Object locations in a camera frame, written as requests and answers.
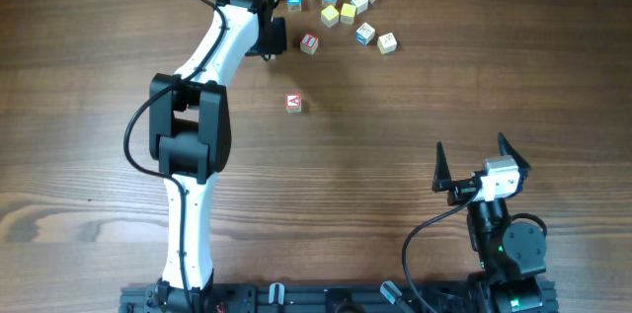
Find yellow S wooden block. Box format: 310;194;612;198
377;33;397;54

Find blue wooden block left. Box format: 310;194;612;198
286;0;302;12

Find red I wooden block upper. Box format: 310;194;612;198
300;34;319;54

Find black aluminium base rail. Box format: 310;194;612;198
118;280;560;313

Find yellow top wooden block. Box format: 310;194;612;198
340;3;357;25

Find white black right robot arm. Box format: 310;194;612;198
432;134;547;312

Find yellow-sided wooden block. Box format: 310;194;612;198
321;5;340;28

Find blue-sided picture wooden block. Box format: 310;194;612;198
355;23;375;45

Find plain picture wooden block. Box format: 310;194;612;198
350;0;369;15

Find red A wooden block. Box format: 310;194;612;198
285;94;302;113

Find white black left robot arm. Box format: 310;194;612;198
141;0;287;312

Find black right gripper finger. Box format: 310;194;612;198
434;141;451;183
498;132;520;160

